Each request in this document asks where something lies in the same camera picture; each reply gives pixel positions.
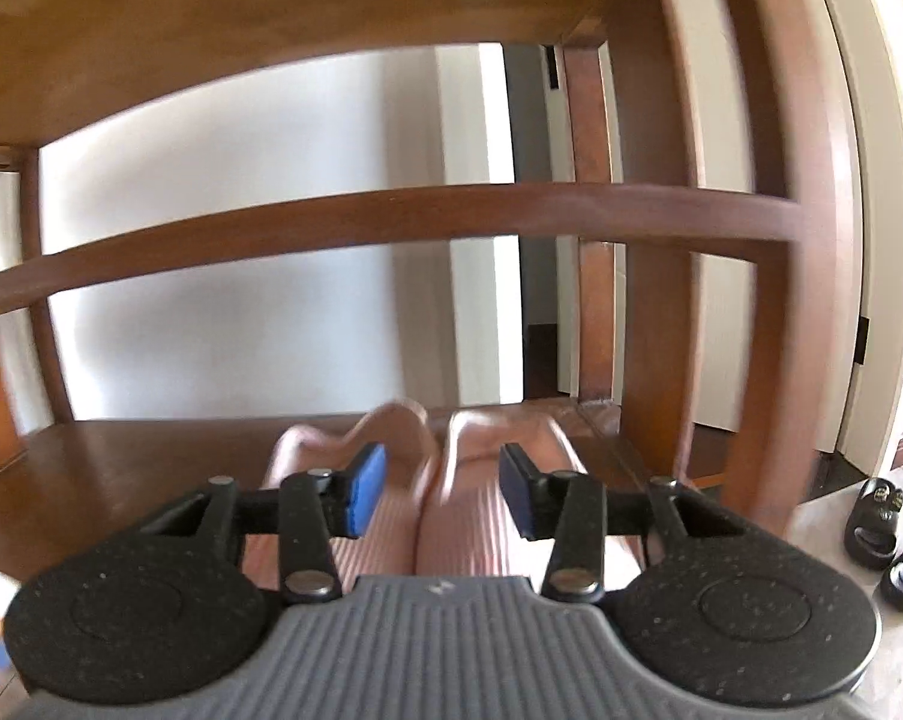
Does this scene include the pink fabric slipper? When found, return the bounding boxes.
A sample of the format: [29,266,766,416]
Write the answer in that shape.
[241,400,439,595]
[416,403,649,595]

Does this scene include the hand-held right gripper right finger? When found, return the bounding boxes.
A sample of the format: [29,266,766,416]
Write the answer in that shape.
[497,442,746,602]

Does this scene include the white door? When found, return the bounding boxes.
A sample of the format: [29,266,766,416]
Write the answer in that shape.
[800,0,903,478]

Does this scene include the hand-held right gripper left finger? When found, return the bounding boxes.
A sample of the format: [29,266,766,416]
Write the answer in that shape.
[138,441,390,602]

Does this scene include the brown wooden shoe rack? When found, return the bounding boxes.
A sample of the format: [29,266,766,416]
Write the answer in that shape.
[0,0,870,580]

